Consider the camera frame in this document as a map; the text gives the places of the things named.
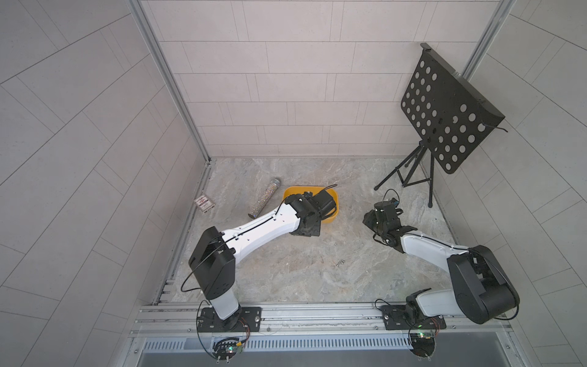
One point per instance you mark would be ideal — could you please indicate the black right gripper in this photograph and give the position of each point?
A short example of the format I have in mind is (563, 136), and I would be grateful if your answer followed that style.
(368, 217)

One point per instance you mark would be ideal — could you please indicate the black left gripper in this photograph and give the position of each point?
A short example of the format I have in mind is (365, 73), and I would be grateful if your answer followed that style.
(316, 232)

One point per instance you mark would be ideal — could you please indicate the yellow plastic storage box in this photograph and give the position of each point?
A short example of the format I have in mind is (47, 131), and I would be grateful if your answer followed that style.
(314, 190)

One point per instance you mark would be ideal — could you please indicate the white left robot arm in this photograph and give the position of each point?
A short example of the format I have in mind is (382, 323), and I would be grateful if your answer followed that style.
(217, 253)

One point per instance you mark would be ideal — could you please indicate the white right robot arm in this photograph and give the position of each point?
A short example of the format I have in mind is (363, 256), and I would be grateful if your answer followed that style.
(480, 289)

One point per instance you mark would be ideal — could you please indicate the playing card box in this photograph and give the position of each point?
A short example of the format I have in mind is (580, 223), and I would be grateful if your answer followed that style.
(203, 203)

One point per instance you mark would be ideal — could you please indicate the black perforated music stand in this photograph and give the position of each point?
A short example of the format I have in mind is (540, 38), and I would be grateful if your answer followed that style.
(451, 117)

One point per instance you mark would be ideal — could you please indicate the right controller circuit board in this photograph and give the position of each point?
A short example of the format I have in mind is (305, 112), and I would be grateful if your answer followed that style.
(423, 345)

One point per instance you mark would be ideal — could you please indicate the controller circuit board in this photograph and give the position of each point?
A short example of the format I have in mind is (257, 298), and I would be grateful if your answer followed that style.
(226, 349)
(423, 345)

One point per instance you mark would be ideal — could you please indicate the left controller circuit board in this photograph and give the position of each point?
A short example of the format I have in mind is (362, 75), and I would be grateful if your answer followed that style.
(226, 349)

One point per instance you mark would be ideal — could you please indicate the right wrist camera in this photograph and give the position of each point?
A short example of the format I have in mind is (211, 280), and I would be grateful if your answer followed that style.
(387, 211)

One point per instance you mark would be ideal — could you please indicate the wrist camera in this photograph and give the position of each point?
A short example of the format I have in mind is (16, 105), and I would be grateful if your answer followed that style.
(324, 204)
(387, 211)

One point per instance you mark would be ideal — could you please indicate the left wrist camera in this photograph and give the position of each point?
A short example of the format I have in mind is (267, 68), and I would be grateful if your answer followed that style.
(324, 204)

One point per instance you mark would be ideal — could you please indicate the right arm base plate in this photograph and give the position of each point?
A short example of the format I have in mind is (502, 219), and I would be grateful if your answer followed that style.
(407, 317)

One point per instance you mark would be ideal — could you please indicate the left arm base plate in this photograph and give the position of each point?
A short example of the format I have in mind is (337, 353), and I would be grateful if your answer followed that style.
(246, 318)

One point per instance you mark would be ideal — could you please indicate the aluminium mounting rail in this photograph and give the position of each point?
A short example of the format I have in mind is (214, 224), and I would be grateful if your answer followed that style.
(281, 319)

